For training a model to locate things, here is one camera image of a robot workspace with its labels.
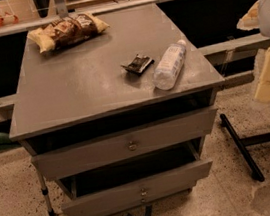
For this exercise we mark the lower grey drawer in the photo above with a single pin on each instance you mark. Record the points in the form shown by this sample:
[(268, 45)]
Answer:
[(140, 192)]

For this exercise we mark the grey drawer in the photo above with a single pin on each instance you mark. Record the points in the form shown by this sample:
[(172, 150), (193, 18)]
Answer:
[(115, 147), (140, 192)]

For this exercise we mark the yellow brown chip bag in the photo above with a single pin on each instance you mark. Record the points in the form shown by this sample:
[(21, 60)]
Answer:
[(67, 31)]

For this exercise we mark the clear plastic water bottle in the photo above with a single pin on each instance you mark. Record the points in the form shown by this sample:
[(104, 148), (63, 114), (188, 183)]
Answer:
[(169, 67)]

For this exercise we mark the grey drawer cabinet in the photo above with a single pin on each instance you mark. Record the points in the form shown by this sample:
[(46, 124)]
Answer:
[(134, 168)]

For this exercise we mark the black rxbar chocolate wrapper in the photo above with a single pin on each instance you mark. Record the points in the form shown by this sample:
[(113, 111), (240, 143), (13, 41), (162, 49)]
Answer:
[(139, 64)]

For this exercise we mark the green bottle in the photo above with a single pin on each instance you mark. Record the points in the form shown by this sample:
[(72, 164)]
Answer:
[(6, 143)]

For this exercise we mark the upper grey drawer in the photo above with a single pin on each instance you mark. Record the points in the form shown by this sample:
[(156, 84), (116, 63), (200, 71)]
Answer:
[(115, 147)]

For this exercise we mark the black metal stand base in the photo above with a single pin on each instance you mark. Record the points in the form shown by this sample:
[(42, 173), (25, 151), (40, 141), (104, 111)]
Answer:
[(243, 143)]

